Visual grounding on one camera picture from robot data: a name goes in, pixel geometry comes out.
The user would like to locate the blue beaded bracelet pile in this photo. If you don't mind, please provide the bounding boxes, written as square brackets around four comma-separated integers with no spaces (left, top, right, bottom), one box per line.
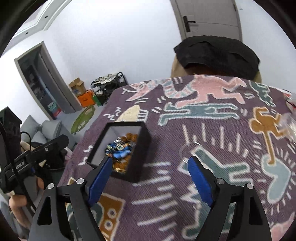
[105,136,136,160]

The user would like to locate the brown walnut bead bracelet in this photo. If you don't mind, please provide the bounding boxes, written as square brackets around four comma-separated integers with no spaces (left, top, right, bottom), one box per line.
[112,132,139,174]

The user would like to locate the black open jewelry box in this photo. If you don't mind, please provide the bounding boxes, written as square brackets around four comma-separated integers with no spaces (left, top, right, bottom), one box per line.
[86,121,152,183]

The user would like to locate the person's left hand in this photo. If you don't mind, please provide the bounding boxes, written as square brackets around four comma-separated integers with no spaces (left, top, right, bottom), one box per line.
[9,176,45,229]

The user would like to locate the grey sofa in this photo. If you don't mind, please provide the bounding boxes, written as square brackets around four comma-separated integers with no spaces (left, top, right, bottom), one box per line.
[0,114,78,232]

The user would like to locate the green leaf floor mat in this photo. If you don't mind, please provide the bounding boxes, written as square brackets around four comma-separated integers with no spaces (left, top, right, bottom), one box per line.
[70,105,95,135]

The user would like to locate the orange paper bag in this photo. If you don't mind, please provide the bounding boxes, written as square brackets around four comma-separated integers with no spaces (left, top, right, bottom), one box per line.
[77,90,95,108]

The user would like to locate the grey open closet doorway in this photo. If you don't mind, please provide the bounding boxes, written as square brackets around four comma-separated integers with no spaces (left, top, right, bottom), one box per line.
[15,42,82,120]

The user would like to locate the brown cardboard box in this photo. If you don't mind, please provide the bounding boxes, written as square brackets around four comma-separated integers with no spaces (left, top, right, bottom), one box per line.
[68,78,86,96]

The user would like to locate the black shoe rack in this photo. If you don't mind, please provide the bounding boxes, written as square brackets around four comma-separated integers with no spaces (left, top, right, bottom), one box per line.
[90,72,128,105]

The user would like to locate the purple patterned woven blanket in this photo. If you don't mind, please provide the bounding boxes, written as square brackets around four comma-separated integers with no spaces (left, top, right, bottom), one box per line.
[59,75,295,240]

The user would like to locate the clear plastic bag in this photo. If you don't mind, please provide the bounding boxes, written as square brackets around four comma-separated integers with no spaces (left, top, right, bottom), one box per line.
[278,111,296,143]

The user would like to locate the grey room door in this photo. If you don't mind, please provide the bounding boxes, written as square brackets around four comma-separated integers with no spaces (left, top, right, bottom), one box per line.
[171,0,242,41]

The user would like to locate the silver thin bangle ring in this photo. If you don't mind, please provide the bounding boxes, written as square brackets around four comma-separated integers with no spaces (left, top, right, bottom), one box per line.
[179,141,204,164]

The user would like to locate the black door handle lock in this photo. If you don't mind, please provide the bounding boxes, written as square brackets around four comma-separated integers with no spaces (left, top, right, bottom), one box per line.
[183,16,196,33]

